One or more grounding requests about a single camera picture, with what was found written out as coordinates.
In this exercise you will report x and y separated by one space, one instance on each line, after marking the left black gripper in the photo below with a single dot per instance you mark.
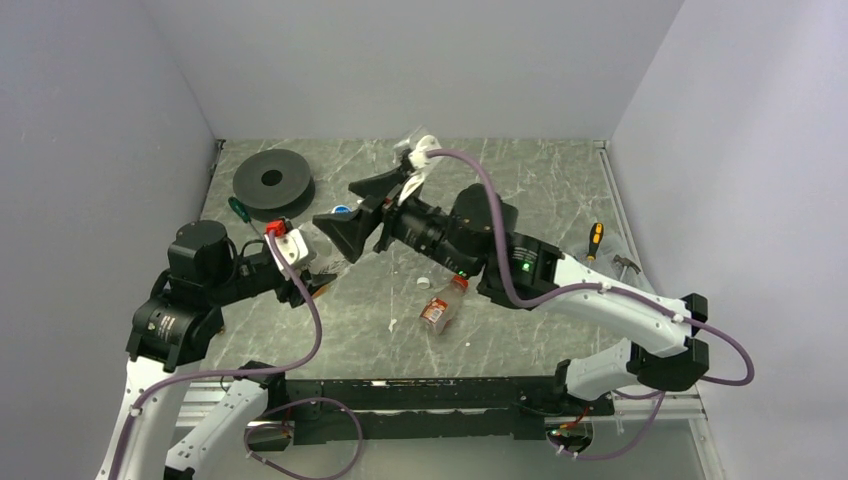
287 290

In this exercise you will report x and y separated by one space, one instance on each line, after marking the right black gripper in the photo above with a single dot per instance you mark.
350 231

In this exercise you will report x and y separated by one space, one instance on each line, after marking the green fruit tea bottle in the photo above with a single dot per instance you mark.
328 259

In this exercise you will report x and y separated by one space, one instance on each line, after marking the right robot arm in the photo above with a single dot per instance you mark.
658 348

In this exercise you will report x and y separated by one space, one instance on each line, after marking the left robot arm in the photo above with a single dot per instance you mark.
170 336

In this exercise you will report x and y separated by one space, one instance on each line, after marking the small orange cap bottle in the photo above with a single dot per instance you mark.
441 308

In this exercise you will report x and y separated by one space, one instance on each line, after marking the black filament spool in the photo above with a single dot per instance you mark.
274 183

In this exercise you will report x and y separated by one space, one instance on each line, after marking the yellow black screwdriver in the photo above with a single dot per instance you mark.
596 235

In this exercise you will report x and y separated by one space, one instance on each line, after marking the small metal hammer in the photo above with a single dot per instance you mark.
627 265

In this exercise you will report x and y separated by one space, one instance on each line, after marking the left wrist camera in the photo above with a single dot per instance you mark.
288 244

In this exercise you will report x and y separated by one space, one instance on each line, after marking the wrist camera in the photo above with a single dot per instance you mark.
411 153
288 244

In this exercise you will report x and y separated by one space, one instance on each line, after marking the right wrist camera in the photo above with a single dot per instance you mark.
411 153

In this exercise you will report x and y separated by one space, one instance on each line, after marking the green handled screwdriver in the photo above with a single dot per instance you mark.
241 211

